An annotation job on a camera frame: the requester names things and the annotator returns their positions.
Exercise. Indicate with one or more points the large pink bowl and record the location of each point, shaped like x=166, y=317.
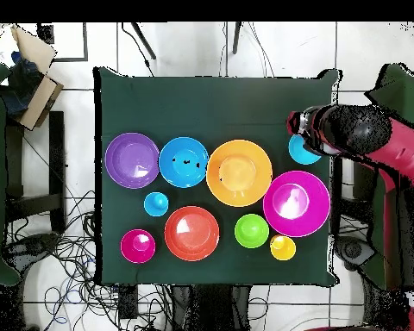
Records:
x=296, y=207

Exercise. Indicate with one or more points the small crimson bowl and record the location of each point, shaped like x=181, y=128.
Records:
x=138, y=246

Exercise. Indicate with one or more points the small teal bowl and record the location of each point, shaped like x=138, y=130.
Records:
x=298, y=153

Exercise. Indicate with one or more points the red-orange bowl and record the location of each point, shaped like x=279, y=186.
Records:
x=191, y=234

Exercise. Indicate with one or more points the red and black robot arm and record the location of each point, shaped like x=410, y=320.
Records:
x=358, y=129

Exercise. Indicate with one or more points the yellow cup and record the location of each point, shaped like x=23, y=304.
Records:
x=283, y=247

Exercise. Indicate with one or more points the medium blue bowl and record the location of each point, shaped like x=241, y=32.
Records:
x=183, y=176

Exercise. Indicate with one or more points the black stool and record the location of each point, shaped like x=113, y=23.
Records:
x=57, y=155

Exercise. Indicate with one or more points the dark green tablecloth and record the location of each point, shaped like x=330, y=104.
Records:
x=207, y=103

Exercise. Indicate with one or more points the cardboard box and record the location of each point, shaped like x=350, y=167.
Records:
x=38, y=100

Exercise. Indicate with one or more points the large orange bowl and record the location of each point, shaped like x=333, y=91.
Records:
x=238, y=172

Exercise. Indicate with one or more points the small green bowl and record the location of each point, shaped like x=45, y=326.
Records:
x=252, y=231

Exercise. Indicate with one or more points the purple bowl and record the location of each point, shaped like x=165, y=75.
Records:
x=131, y=160

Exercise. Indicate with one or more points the blue cup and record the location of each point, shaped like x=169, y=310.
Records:
x=156, y=204

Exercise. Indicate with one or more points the black power strip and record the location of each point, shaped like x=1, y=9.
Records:
x=128, y=303

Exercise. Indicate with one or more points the black tripod leg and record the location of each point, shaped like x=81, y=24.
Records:
x=143, y=39
x=237, y=38

